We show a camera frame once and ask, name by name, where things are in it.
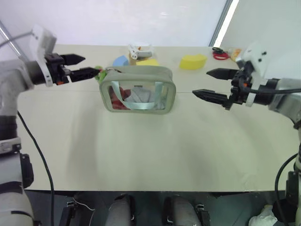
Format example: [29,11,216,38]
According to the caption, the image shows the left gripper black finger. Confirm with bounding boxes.
[69,67,101,83]
[61,54,86,65]

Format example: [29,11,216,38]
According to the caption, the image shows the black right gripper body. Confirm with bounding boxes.
[224,66,253,111]

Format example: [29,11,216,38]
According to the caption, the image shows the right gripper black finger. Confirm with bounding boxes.
[192,89,232,108]
[206,68,239,80]

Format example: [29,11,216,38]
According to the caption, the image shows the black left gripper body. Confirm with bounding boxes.
[44,53,71,86]

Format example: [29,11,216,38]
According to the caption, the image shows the clear green toiletry pouch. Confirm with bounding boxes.
[98,65,177,115]

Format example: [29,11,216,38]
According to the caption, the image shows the red and black scissors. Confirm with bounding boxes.
[212,47,230,61]

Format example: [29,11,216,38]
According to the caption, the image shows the green zipper pull tassel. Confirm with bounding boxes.
[94,65,108,83]

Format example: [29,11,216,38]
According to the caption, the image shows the orange and white packet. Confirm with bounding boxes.
[227,48,243,63]

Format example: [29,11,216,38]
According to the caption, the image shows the large yellow foam block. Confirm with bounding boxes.
[179,53,208,71]

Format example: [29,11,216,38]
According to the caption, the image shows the blue foam block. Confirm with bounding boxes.
[112,55,130,67]

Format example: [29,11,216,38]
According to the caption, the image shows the red cloth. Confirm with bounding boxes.
[110,86,130,110]

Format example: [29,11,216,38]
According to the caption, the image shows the thin metal rod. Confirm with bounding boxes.
[0,20,26,61]

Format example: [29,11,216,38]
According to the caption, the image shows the grey cloth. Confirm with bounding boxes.
[123,87,165,110]

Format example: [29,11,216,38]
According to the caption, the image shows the white plastic tool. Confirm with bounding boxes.
[127,43,155,61]

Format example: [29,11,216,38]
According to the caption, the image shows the flat yellow foam block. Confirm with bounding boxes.
[135,58,160,67]

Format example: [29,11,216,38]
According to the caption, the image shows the grey rounded robot leg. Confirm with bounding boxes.
[109,194,136,226]
[163,194,203,226]

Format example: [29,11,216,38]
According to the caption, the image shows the white crumpled cloth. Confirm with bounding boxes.
[248,204,278,226]

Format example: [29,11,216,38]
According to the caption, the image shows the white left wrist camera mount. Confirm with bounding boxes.
[29,24,57,87]

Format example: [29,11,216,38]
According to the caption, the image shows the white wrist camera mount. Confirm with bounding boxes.
[235,41,270,108]
[29,24,57,87]

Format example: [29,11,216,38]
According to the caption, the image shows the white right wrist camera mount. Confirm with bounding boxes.
[235,41,270,108]

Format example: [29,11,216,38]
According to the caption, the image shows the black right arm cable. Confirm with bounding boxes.
[243,81,301,223]

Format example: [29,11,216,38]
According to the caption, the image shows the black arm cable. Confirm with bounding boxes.
[17,110,56,226]
[243,81,301,223]

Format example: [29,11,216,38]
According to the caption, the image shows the grey metal frame post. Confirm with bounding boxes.
[207,0,241,48]

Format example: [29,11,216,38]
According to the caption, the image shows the grey cable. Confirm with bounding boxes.
[0,31,34,48]

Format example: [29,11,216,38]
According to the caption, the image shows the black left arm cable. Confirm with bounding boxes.
[17,110,56,226]

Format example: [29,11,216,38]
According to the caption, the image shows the black bracket with port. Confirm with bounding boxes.
[58,199,77,226]
[196,203,211,226]

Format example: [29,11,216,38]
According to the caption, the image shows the thin white wire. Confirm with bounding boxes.
[72,197,95,211]

